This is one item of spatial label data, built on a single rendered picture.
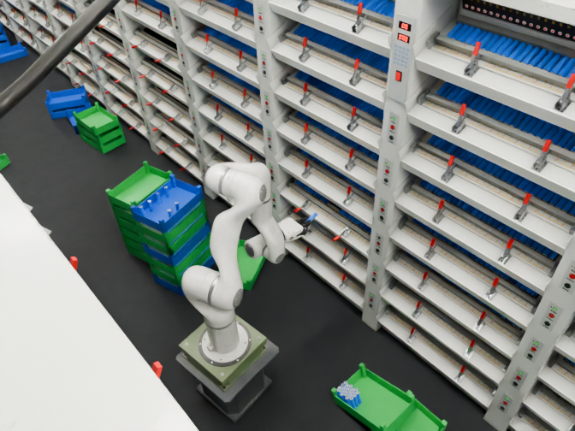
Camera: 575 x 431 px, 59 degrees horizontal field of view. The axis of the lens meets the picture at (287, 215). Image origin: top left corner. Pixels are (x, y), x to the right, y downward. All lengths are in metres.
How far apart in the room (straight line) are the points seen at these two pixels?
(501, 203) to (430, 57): 0.51
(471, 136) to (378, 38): 0.44
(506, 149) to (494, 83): 0.20
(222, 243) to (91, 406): 1.29
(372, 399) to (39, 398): 1.96
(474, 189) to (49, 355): 1.45
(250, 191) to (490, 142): 0.76
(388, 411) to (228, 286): 0.95
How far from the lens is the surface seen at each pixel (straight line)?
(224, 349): 2.09
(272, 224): 2.00
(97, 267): 3.12
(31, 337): 0.58
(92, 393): 0.52
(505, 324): 2.10
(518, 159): 1.60
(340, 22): 1.87
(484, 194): 1.75
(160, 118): 3.61
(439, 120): 1.71
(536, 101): 1.50
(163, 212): 2.58
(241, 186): 1.69
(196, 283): 1.83
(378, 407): 2.35
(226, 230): 1.74
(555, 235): 1.68
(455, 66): 1.61
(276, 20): 2.16
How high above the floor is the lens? 2.15
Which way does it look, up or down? 43 degrees down
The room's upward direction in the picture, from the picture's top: 3 degrees counter-clockwise
